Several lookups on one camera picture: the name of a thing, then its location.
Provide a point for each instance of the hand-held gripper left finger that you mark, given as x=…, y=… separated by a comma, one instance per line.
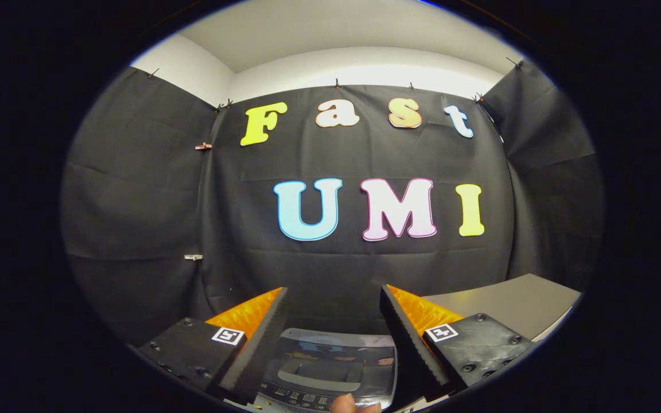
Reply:
x=259, y=350

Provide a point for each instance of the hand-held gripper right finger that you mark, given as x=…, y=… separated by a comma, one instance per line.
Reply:
x=408, y=347

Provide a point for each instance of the grey washing machine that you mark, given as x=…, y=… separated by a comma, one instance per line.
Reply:
x=330, y=396

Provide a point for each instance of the black backdrop cloth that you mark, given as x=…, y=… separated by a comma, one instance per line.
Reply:
x=365, y=269

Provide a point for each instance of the silver cloth clip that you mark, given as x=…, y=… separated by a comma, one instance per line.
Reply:
x=193, y=257

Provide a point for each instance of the copper cloth clip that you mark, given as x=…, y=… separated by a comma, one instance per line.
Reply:
x=203, y=147

